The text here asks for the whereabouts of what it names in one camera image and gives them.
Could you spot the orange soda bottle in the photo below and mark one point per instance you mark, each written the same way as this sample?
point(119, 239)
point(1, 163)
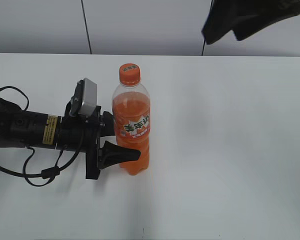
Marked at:
point(131, 107)

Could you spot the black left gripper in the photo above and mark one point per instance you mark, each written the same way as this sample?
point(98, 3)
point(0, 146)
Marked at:
point(81, 134)

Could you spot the orange bottle cap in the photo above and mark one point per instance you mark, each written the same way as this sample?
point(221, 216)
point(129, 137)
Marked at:
point(129, 74)

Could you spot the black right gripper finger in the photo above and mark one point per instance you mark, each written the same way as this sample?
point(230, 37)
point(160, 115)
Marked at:
point(223, 17)
point(256, 15)

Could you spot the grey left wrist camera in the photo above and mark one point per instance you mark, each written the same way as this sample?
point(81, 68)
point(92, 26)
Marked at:
point(84, 100)

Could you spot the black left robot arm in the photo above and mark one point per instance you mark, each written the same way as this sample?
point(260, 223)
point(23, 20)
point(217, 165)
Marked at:
point(28, 129)

